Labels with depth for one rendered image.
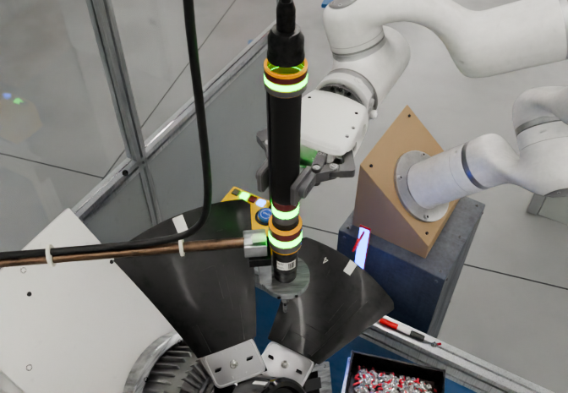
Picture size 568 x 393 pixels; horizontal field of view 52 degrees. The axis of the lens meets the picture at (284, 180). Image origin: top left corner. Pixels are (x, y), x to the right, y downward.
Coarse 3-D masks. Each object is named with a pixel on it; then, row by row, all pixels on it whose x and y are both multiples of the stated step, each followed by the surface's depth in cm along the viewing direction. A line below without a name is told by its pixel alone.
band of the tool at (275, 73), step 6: (306, 60) 58; (264, 66) 58; (270, 66) 60; (300, 66) 60; (306, 66) 58; (270, 72) 57; (276, 72) 61; (282, 72) 61; (288, 72) 61; (294, 72) 61; (300, 72) 57; (276, 78) 57; (282, 78) 57; (288, 78) 57; (294, 78) 57; (276, 84) 57; (294, 84) 57; (276, 90) 58; (294, 90) 58
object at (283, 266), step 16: (288, 16) 53; (272, 32) 55; (288, 32) 54; (272, 48) 55; (288, 48) 55; (272, 64) 56; (288, 64) 56; (272, 256) 80; (288, 256) 78; (288, 272) 80
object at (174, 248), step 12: (204, 240) 77; (216, 240) 76; (228, 240) 76; (240, 240) 76; (96, 252) 75; (108, 252) 75; (120, 252) 75; (132, 252) 75; (144, 252) 76; (156, 252) 76; (168, 252) 76; (0, 264) 74; (12, 264) 74; (24, 264) 75; (36, 264) 75
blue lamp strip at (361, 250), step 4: (360, 228) 124; (360, 232) 125; (368, 232) 123; (364, 236) 125; (368, 236) 124; (364, 240) 125; (360, 244) 127; (364, 244) 126; (360, 248) 128; (364, 248) 127; (360, 252) 129; (364, 252) 128; (356, 256) 131; (360, 256) 130; (364, 256) 129; (356, 260) 132; (360, 260) 131; (360, 264) 132
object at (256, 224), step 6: (246, 192) 147; (228, 198) 145; (234, 198) 145; (240, 198) 145; (258, 198) 145; (252, 204) 144; (252, 210) 142; (258, 210) 142; (252, 216) 141; (252, 222) 140; (258, 222) 140; (252, 228) 139; (258, 228) 138; (264, 228) 138; (270, 252) 142
